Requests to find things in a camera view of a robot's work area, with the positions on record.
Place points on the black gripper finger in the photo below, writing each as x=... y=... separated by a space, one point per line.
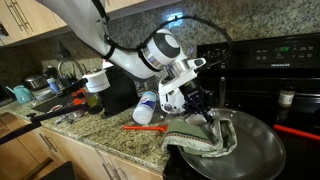
x=206 y=112
x=192 y=108

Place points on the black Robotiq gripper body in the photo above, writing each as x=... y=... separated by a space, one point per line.
x=193 y=91

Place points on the green patterned kitchen towel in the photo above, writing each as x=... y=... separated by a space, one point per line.
x=186 y=136

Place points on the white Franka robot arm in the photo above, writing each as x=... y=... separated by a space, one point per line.
x=83 y=20

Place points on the silver frying pan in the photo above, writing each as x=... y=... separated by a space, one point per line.
x=256 y=150

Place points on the white toaster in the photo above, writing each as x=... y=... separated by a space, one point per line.
x=170 y=100

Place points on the white Lysol wipes canister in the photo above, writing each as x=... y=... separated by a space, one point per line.
x=145 y=108

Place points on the red spatula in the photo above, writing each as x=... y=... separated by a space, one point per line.
x=140 y=128

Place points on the black electric stove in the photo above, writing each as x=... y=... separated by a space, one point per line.
x=253 y=71

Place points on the black coffee machine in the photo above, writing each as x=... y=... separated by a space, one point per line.
x=116 y=96

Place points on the small spice jar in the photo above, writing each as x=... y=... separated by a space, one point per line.
x=285 y=97

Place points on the pink lidded container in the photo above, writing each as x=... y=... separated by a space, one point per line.
x=106 y=64

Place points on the white round container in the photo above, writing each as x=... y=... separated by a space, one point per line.
x=96 y=80

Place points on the green glass jar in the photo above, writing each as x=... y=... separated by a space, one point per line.
x=92 y=100

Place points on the orange small object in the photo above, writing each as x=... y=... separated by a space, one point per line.
x=79 y=96

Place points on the silver sink faucet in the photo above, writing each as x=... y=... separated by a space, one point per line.
x=70 y=61

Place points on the black counter mat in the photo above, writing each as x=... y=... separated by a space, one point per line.
x=50 y=104

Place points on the silver cooking pot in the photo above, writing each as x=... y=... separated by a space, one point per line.
x=35 y=81

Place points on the wooden lower cabinets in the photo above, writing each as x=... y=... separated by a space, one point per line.
x=20 y=156

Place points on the wooden cabinets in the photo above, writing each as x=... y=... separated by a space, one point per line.
x=20 y=20
x=20 y=156

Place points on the wooden upper cabinets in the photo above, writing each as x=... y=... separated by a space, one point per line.
x=20 y=20

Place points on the black bar camera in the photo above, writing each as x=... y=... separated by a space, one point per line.
x=75 y=86

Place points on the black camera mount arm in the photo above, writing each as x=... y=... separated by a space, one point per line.
x=16 y=131

